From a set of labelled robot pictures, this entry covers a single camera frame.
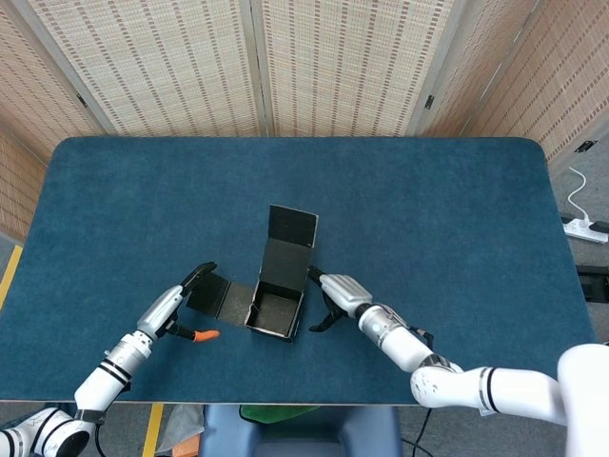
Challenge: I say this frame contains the grey cloth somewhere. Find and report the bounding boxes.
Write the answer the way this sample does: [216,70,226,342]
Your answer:
[156,404,206,453]

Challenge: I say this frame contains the orange object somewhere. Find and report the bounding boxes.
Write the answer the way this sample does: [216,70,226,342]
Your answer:
[171,435,204,457]

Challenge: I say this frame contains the white power cable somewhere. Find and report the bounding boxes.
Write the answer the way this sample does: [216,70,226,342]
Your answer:
[568,166,594,225]

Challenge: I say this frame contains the yellow floor tape strip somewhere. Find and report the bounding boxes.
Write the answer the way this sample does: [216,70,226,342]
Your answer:
[142,403,166,457]
[0,245,24,310]

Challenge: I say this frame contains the blue felt table mat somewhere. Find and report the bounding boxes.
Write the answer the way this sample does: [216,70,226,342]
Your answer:
[0,136,609,406]

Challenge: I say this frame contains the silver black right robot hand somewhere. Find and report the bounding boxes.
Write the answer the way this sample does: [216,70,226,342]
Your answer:
[306,266,375,333]

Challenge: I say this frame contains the bamboo folding screen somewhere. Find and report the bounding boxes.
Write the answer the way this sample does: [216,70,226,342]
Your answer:
[0,0,609,242]

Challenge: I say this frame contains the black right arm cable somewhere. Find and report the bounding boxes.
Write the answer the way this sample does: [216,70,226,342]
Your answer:
[412,407,432,448]

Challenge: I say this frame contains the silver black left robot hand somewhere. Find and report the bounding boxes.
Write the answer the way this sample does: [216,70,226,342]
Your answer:
[136,261,221,345]

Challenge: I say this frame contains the white power strip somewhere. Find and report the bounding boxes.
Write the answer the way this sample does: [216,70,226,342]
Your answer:
[562,216,609,244]

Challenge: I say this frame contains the black cardboard folding box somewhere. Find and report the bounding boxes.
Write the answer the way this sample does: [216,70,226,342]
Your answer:
[186,204,319,344]

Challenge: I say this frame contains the black equipment stand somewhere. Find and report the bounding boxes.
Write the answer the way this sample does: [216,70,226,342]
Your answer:
[575,265,609,302]

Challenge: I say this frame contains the green cloth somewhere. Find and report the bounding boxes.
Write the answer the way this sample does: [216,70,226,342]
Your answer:
[238,404,310,424]

